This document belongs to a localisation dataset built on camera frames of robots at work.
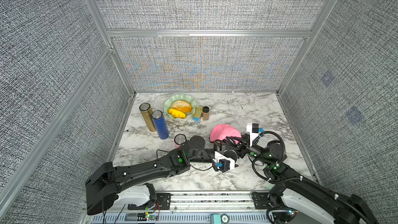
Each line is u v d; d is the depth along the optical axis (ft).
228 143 2.13
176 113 3.29
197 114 3.39
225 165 1.62
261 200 2.40
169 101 3.50
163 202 2.43
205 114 3.24
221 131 2.09
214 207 2.40
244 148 1.99
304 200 1.80
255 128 1.95
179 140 2.38
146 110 2.73
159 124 2.81
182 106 3.40
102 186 1.30
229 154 1.96
